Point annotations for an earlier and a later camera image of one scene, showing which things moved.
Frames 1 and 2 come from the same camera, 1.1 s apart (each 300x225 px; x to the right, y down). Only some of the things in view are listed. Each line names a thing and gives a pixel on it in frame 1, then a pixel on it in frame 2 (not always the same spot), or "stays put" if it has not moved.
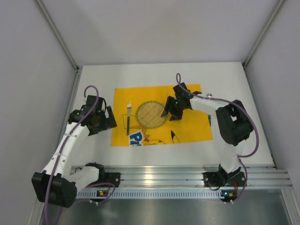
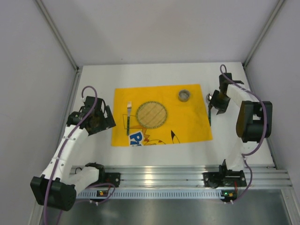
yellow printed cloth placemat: [194, 125] stays put
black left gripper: [103, 122] stays put
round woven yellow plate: [148, 114] stays put
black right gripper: [173, 109] → [217, 101]
